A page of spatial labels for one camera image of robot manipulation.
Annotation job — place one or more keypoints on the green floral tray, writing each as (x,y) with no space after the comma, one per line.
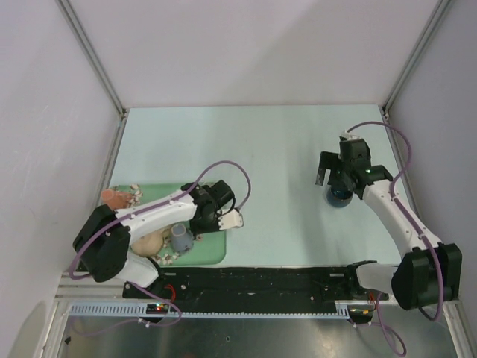
(208,249)

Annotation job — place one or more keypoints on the left aluminium corner post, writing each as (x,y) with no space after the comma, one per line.
(85,43)

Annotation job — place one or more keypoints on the right aluminium corner post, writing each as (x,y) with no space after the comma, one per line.
(423,42)

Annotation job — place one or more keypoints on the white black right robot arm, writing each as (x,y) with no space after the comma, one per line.
(429,271)

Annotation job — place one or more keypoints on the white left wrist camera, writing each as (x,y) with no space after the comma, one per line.
(230,220)

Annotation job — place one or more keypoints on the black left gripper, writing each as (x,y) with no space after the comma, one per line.
(196,229)

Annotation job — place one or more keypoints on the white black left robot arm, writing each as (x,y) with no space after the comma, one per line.
(104,244)

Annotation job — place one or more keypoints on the aluminium frame rail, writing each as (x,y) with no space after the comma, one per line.
(88,289)

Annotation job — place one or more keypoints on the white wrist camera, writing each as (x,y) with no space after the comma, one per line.
(230,220)
(347,136)

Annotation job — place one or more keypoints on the dark blue mug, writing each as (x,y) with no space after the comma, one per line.
(338,196)

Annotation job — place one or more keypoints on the pink cup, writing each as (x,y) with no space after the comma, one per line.
(116,200)

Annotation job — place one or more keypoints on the aluminium corner post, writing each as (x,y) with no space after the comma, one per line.
(423,42)
(85,43)

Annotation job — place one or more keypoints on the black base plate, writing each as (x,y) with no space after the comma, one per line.
(312,290)

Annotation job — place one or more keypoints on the light blue coffee mug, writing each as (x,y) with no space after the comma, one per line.
(182,239)

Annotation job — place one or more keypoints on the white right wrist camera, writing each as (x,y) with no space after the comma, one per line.
(347,136)

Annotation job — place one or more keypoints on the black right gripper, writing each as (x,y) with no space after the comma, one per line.
(329,160)

